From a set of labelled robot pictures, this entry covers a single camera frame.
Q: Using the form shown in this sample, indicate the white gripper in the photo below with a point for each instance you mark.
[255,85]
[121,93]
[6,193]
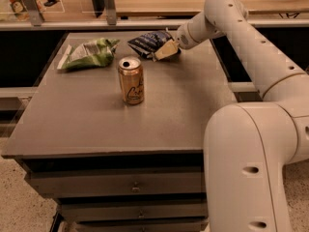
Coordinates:
[182,39]

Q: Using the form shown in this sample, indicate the blue chip bag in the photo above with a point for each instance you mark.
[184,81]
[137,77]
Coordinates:
[148,44]

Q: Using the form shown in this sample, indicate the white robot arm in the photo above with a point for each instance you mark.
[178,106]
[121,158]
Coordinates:
[247,144]

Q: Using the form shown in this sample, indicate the green chip bag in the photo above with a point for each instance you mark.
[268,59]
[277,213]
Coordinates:
[97,53]

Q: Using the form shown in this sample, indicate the gold soda can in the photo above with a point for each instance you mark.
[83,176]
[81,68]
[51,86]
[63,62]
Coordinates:
[131,80]

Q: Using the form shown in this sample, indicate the small black object on shelf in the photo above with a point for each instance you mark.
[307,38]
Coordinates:
[49,3]

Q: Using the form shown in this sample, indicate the wooden shelf with metal posts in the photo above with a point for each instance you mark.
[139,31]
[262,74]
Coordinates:
[67,12]

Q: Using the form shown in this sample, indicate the grey drawer cabinet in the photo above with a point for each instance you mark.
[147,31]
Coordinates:
[113,167]

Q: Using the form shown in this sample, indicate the colourful package on shelf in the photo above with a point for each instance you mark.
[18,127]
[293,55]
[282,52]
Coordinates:
[22,10]

